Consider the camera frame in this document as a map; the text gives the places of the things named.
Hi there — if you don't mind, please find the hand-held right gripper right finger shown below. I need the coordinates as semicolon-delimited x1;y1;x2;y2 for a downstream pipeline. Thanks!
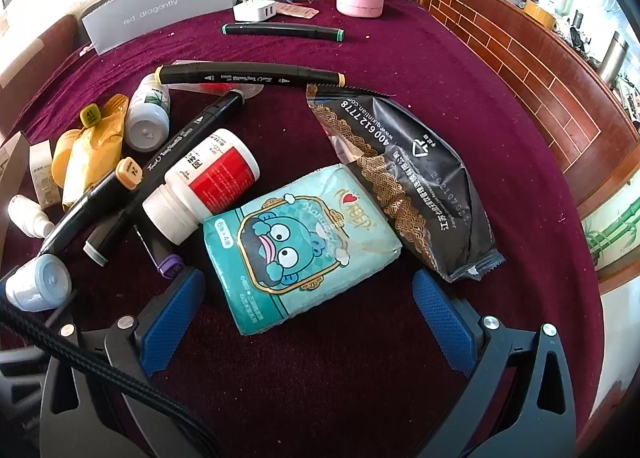
411;268;578;458

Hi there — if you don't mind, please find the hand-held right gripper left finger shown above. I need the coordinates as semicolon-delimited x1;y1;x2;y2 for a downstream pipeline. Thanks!
40;268;221;458

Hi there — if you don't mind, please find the purple-capped black marker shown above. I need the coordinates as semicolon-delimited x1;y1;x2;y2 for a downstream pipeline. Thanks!
150;243;186;281

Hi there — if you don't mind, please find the black gold-patterned snack packet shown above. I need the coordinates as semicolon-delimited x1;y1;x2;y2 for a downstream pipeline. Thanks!
306;83;506;284

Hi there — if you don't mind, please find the teal cartoon tissue pack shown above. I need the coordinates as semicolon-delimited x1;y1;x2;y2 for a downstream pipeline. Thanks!
202;163;403;336

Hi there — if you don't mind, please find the white red-label pill bottle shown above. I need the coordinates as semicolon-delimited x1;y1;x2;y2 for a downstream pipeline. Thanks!
142;128;261;246

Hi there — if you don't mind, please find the brown cardboard box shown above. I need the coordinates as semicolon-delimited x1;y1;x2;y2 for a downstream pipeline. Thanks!
0;130;32;264

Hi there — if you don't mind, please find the maroon velvet blanket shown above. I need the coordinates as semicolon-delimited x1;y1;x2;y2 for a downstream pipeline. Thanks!
0;0;606;458

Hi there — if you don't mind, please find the light blue capped bottle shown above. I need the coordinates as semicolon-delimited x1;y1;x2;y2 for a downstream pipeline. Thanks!
5;254;72;313

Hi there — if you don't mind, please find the orange-capped black marker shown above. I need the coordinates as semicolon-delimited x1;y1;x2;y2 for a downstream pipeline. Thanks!
39;157;143;255

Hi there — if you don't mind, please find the grey-capped black marker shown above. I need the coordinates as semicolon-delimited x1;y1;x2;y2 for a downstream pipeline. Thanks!
82;89;247;267

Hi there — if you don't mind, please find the yellow snack packet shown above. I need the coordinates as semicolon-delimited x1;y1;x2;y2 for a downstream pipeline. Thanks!
62;94;130;209

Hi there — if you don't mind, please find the small white bottle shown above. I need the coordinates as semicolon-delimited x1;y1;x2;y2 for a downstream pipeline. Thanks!
7;194;56;239

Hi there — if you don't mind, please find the large white plastic bottle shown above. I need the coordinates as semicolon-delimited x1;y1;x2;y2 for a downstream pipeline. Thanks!
124;74;171;153

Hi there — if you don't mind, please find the yellow plastic bottle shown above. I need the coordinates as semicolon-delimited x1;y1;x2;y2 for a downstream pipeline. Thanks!
51;129;83;189

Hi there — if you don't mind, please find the small beige carton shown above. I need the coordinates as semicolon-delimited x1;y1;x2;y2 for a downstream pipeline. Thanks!
29;142;61;211

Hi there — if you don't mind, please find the bamboo print panel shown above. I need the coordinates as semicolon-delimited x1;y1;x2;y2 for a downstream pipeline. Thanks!
582;188;640;269

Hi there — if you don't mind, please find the olive-capped black marker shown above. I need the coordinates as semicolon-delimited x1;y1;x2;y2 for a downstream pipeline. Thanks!
79;104;104;130

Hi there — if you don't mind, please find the clear plastic package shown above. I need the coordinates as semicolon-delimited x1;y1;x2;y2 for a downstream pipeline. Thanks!
172;60;264;100

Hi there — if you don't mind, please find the yellow-capped black marker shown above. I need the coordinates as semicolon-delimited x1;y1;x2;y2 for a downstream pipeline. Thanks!
154;61;347;89

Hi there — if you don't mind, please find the wooden brick-pattern board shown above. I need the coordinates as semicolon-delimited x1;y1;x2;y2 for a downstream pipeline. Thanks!
420;0;640;209

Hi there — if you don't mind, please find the brown cushion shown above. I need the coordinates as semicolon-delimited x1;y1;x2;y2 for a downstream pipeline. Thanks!
0;15;81;134

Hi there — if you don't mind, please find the green-capped black marker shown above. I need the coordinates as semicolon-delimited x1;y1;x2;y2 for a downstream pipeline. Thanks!
222;22;346;43

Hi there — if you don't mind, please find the steel thermos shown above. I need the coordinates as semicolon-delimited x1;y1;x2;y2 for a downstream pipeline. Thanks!
597;32;630;86

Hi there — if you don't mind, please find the grey shoe box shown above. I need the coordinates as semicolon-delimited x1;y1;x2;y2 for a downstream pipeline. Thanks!
81;0;242;56

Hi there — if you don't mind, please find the white charger plug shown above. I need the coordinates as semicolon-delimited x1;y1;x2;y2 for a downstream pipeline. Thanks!
233;0;277;23

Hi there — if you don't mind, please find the pink sachet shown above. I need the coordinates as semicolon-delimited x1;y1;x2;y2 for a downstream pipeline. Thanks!
274;3;320;20

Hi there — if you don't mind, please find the black braided cable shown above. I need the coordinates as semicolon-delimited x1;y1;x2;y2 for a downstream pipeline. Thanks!
0;295;223;458

